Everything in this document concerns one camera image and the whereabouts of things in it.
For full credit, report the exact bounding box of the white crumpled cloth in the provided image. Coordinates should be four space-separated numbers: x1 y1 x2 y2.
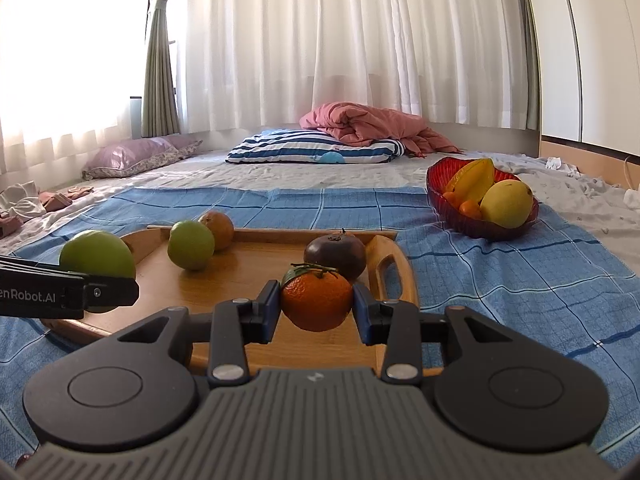
545 156 581 177

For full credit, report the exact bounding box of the green curtain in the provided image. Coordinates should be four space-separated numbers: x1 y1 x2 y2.
515 0 542 133
141 0 187 138

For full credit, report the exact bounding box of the yellow starfruit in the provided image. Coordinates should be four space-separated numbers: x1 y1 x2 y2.
444 158 496 206

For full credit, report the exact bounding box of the white garment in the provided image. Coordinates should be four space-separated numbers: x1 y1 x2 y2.
0 180 41 221

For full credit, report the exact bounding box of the white wardrobe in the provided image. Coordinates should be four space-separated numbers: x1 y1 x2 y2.
520 0 640 148

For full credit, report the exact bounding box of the green apple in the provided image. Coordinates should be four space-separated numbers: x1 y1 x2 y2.
58 230 137 314
167 220 216 272

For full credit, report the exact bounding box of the small tangerine with leaves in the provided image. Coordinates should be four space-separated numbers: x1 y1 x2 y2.
280 263 355 332

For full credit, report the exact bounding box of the purple pillow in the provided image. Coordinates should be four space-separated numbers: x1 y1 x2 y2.
81 135 203 181

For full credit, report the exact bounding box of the pink blanket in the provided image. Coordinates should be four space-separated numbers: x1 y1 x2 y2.
299 101 461 157

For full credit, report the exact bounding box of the wooden tray with handles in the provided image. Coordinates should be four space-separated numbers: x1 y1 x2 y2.
40 226 443 380

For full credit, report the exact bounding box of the yellow mango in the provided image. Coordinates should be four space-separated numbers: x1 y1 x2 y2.
480 179 534 228

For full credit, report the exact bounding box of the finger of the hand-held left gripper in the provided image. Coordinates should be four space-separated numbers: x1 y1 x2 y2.
0 255 141 312

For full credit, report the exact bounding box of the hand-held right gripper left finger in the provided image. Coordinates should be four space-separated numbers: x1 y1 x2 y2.
116 280 282 380

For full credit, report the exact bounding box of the dark purple tomato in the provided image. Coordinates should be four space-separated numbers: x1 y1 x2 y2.
303 229 368 283

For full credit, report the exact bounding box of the blue checked sheet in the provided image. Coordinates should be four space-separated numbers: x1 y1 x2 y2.
0 186 640 461

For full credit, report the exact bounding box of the wooden bed frame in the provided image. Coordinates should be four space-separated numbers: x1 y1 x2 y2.
540 135 640 188

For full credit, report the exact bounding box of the white sheer curtain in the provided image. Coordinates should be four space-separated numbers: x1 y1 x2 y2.
0 0 531 161

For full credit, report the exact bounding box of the blue white striped pillow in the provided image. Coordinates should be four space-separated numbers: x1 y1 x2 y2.
225 129 407 166

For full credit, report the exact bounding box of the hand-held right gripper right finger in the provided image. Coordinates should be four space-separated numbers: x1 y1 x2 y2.
351 282 522 382

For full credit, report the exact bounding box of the large orange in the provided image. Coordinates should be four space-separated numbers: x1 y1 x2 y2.
198 211 235 252

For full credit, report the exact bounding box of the red glass bowl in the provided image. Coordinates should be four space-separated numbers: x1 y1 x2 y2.
426 156 540 241

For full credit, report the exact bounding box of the bed with grey sheet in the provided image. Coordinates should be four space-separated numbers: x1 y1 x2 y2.
0 147 640 261

